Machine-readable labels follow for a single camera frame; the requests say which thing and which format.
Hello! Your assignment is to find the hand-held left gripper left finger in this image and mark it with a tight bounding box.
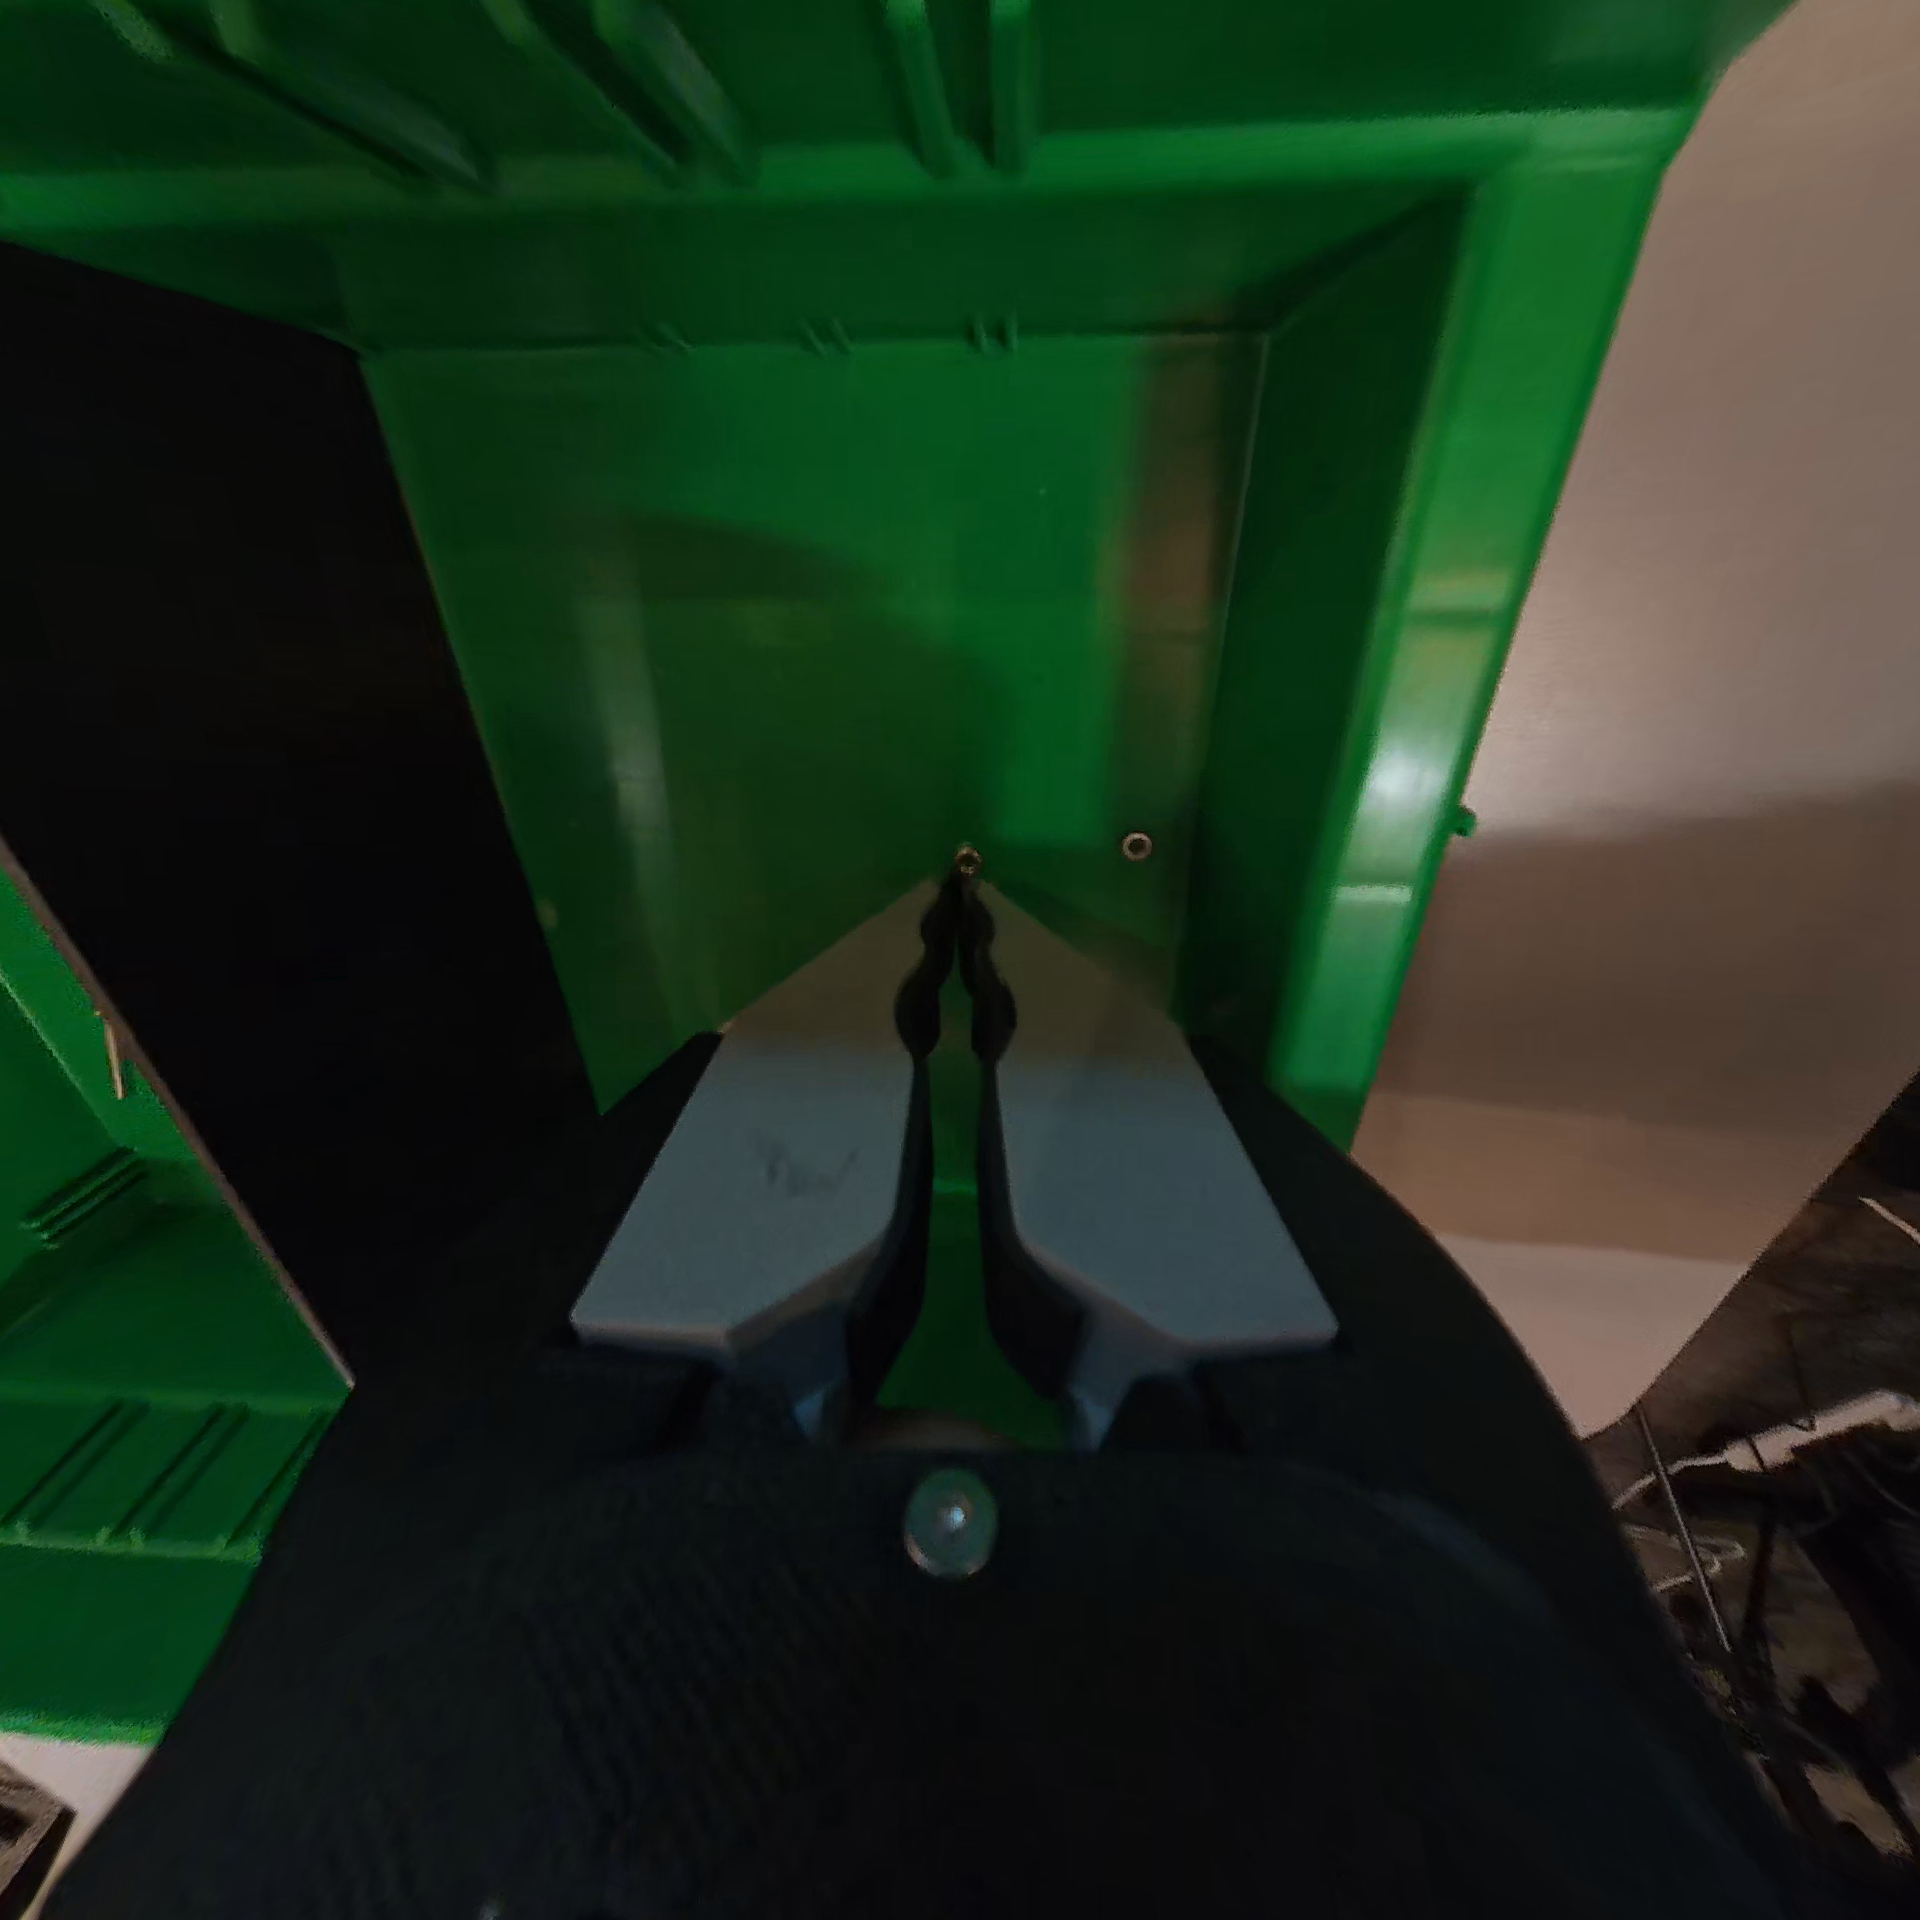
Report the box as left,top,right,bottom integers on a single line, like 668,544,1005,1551
566,876,953,1442

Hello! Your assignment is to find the black bin divider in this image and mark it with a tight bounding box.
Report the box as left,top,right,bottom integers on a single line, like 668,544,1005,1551
0,240,595,1389

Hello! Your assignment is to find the white cable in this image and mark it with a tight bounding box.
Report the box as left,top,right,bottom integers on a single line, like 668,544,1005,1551
1634,1387,1920,1501

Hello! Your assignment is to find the green plastic bin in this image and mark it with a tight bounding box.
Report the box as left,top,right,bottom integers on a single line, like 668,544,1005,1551
0,0,1794,1748

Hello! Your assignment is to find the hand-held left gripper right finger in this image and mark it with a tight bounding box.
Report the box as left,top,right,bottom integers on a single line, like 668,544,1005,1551
959,876,1343,1445

